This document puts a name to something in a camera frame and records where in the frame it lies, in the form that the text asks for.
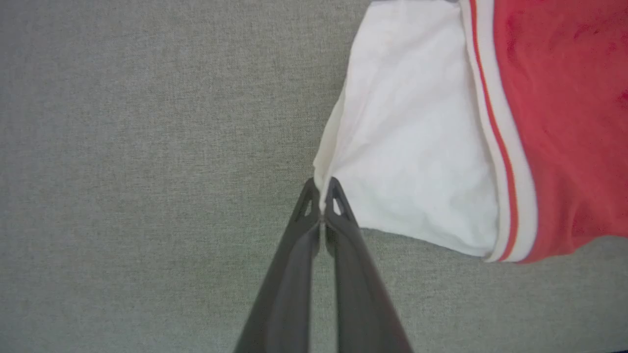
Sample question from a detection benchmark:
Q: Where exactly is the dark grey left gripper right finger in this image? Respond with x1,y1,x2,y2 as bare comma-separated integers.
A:
323,177,413,353

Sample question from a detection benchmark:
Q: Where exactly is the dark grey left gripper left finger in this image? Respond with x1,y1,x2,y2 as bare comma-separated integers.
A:
235,177,322,353

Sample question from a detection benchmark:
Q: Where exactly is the red white basketball jersey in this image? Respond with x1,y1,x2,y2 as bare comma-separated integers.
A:
313,0,628,264

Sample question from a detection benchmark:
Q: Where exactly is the grey fabric covered table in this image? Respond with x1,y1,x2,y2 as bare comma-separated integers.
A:
0,0,628,353

